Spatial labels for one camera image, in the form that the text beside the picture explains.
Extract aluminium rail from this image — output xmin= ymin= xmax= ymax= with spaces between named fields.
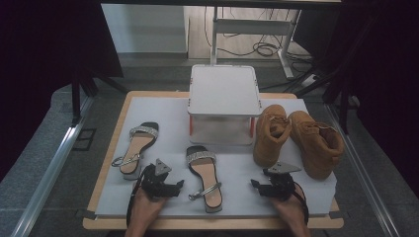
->
xmin=323 ymin=103 xmax=401 ymax=237
xmin=10 ymin=95 xmax=96 ymax=237

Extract white metal desk frame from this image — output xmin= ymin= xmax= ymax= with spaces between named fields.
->
xmin=209 ymin=6 xmax=302 ymax=80

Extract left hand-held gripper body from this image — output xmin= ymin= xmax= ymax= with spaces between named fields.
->
xmin=141 ymin=158 xmax=174 ymax=200

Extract white two-tier shoe rack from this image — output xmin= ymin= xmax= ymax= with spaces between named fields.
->
xmin=187 ymin=64 xmax=264 ymax=147

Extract white cabinet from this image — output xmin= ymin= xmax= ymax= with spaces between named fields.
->
xmin=100 ymin=3 xmax=190 ymax=54

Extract tan suede boot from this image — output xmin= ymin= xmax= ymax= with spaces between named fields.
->
xmin=252 ymin=104 xmax=293 ymax=169
xmin=288 ymin=110 xmax=346 ymax=182

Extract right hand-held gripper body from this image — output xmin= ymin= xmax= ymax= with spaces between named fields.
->
xmin=262 ymin=160 xmax=302 ymax=201

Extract black floor cables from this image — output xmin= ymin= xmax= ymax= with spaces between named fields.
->
xmin=203 ymin=6 xmax=314 ymax=68

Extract right hand-held gripper black cable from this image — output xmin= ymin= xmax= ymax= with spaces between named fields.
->
xmin=291 ymin=182 xmax=311 ymax=227

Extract white power strip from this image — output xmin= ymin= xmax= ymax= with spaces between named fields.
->
xmin=300 ymin=73 xmax=321 ymax=89

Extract person's left hand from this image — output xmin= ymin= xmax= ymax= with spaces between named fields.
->
xmin=129 ymin=187 xmax=168 ymax=225

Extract black metal stand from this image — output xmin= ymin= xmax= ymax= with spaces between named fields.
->
xmin=70 ymin=65 xmax=130 ymax=126
xmin=321 ymin=16 xmax=379 ymax=136

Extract wooden table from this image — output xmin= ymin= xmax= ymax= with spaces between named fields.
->
xmin=82 ymin=91 xmax=346 ymax=231

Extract black curtain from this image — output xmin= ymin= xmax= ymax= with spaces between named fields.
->
xmin=293 ymin=0 xmax=419 ymax=198
xmin=0 ymin=0 xmax=125 ymax=183

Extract black sandal with glitter strap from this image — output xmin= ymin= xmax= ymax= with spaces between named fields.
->
xmin=111 ymin=121 xmax=160 ymax=182
xmin=186 ymin=145 xmax=223 ymax=214

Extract white foam mat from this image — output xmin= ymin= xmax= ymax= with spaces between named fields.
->
xmin=94 ymin=96 xmax=338 ymax=218

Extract person's right hand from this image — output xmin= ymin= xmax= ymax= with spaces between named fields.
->
xmin=269 ymin=182 xmax=309 ymax=225

